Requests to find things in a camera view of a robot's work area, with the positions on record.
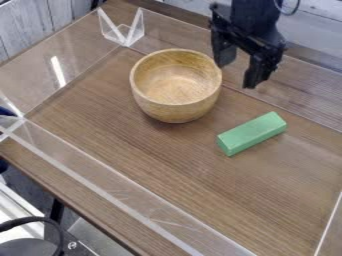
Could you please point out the black table leg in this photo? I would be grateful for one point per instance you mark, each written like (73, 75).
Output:
(56, 211)

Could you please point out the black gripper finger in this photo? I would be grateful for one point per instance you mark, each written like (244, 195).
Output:
(262, 66)
(223, 47)

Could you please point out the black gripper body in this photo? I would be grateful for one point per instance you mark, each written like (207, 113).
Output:
(251, 19)

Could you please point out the metal base plate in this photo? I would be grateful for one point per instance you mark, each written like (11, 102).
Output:
(92, 238)

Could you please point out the clear acrylic corner bracket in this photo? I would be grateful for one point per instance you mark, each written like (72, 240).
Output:
(121, 34)

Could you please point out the clear acrylic tray wall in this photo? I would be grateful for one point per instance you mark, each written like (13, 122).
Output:
(151, 226)

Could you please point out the green rectangular block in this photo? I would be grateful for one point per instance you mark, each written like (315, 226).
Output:
(251, 133)

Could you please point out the brown wooden bowl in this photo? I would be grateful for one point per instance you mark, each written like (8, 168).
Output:
(175, 84)

